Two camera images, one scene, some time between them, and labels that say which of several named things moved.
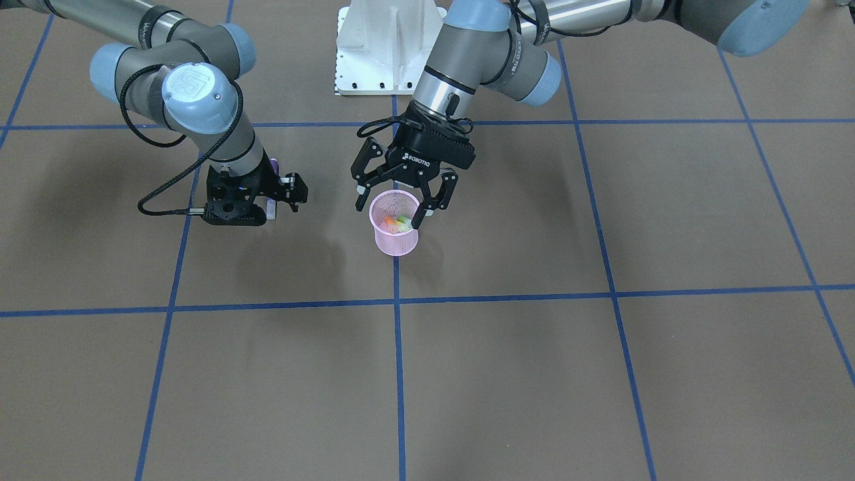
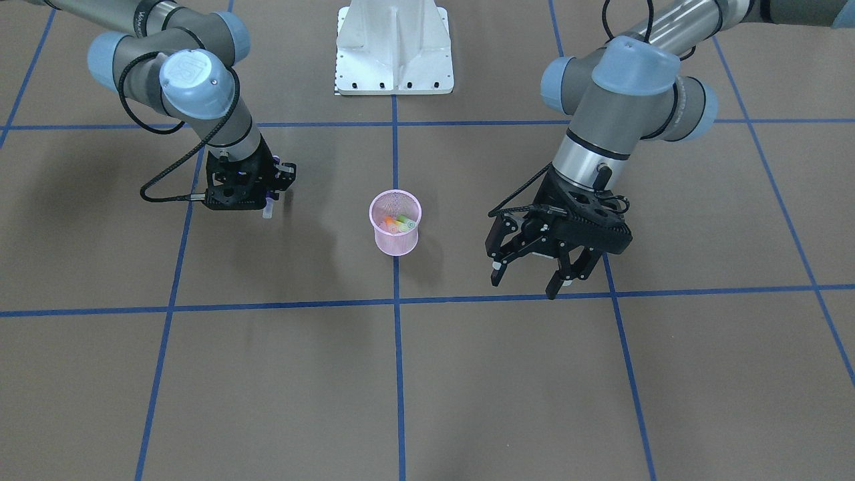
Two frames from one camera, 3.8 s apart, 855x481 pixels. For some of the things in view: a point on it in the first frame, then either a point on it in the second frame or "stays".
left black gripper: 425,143 -> 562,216
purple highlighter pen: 271,204 stays
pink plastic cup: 391,213 stays
